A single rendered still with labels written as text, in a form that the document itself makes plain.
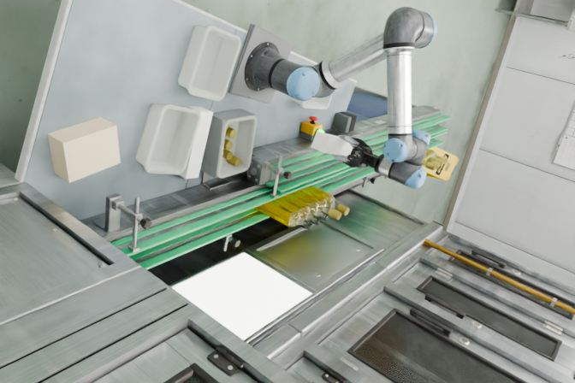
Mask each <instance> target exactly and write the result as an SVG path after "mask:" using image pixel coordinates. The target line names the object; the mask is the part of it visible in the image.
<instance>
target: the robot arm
mask: <svg viewBox="0 0 575 383"><path fill-rule="evenodd" d="M436 33H437V25H436V21H435V20H434V18H433V17H432V16H431V15H429V14H428V13H426V12H424V11H420V10H417V9H414V8H411V7H401V8H398V9H396V10H395V11H393V12H392V13H391V14H390V15H389V17H388V18H387V20H386V23H385V27H384V31H383V32H382V33H380V34H378V35H376V36H375V37H374V38H371V39H369V40H368V41H366V42H364V43H362V44H361V45H359V46H357V47H355V48H353V49H352V50H349V51H348V52H346V53H345V54H343V55H341V56H339V57H337V58H335V59H334V60H332V61H330V60H328V59H326V60H323V61H322V62H320V63H318V64H316V65H314V66H307V65H300V64H297V63H294V62H290V61H289V60H286V59H284V58H283V57H282V56H281V55H280V54H279V53H278V52H277V51H276V50H273V49H271V48H269V47H265V48H263V49H261V50H259V51H258V52H257V53H256V54H255V56H254V57H253V58H252V61H251V64H250V67H249V79H250V81H251V83H252V84H253V85H255V86H257V87H260V88H273V89H275V90H277V91H280V92H282V93H284V94H286V95H289V96H290V97H292V98H294V99H296V100H300V101H307V100H310V99H311V98H312V97H317V98H323V97H328V96H330V95H332V94H333V93H334V92H335V91H336V89H337V88H339V87H340V86H341V82H342V81H343V80H346V79H348V78H350V77H352V76H354V75H355V74H358V73H360V72H362V71H364V70H365V69H367V68H369V67H371V66H373V65H375V64H377V63H379V62H381V61H383V60H385V59H387V86H388V141H387V142H386V143H385V144H384V146H383V148H382V151H383V154H381V155H380V156H377V155H375V154H373V150H372V148H368V147H369V145H368V144H367V143H366V142H365V141H364V140H362V139H359V138H353V137H349V136H346V135H338V137H339V138H341V139H344V140H345V141H346V142H348V143H349V144H350V145H351V146H352V147H353V149H352V151H351V155H348V156H342V155H340V156H339V155H334V154H331V155H332V156H333V157H334V158H335V159H337V160H338V161H340V162H344V163H345V164H346V165H348V166H349V167H352V168H361V167H362V168H365V167H368V165H369V166H370V167H372V168H374V170H375V172H376V173H378V174H380V175H382V176H385V177H384V179H387V178H389V179H391V180H394V181H396V182H399V183H401V184H402V185H405V186H408V187H411V188H414V189H418V188H420V187H421V186H422V185H423V183H424V181H425V179H426V174H427V172H426V170H425V169H423V168H422V164H423V161H424V157H425V154H426V151H427V149H428V146H429V145H430V138H431V136H430V134H429V133H427V132H425V131H422V130H418V129H412V52H413V51H414V49H423V48H425V47H427V46H429V45H430V44H431V43H432V42H433V41H434V39H435V37H436Z"/></svg>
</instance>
